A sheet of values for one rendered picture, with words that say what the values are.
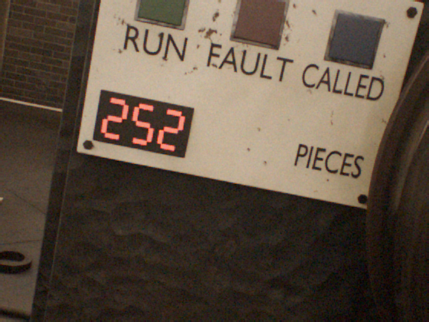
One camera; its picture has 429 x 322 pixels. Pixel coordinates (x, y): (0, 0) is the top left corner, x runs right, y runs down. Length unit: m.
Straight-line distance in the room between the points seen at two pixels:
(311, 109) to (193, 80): 0.10
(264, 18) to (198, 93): 0.08
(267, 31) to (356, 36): 0.07
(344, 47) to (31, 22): 6.26
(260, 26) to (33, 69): 6.26
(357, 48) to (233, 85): 0.11
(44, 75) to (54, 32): 0.45
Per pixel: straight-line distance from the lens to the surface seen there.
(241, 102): 0.53
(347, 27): 0.54
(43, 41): 6.71
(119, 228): 0.58
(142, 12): 0.53
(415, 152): 0.43
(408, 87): 0.49
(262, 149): 0.54
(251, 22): 0.52
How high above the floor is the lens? 1.19
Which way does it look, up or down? 12 degrees down
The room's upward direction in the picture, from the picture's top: 12 degrees clockwise
